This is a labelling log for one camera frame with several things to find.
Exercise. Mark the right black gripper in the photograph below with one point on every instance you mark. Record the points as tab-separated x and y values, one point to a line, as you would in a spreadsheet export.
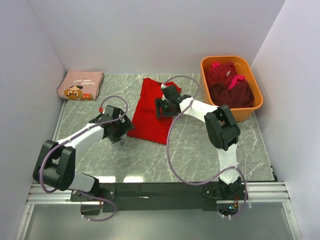
159	104

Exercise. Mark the bright red t-shirt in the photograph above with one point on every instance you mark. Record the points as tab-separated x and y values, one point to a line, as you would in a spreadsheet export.
146	125

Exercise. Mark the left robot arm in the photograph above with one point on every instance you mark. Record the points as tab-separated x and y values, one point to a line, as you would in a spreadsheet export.
56	163

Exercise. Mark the aluminium rail frame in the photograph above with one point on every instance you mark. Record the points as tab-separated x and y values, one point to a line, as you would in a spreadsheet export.
53	217

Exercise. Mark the dark red t-shirt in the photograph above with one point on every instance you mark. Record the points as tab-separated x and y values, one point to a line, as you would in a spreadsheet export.
240	96

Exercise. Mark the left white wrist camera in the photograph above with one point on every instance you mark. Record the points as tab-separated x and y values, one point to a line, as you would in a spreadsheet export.
100	109

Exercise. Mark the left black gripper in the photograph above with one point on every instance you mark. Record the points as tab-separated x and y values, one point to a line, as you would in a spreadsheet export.
126	126

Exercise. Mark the orange plastic basket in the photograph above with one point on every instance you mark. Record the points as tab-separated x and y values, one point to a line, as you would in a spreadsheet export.
242	67

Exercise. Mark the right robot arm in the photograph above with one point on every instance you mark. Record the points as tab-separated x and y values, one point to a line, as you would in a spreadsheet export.
222	130

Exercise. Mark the maroon t-shirt with pink collar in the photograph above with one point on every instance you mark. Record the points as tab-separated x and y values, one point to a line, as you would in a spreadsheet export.
225	74

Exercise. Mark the black base crossbar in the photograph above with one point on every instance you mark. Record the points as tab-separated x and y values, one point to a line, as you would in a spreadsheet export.
144	196

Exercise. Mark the folded pink graphic t-shirt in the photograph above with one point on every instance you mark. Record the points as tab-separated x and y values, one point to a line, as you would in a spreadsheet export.
81	85

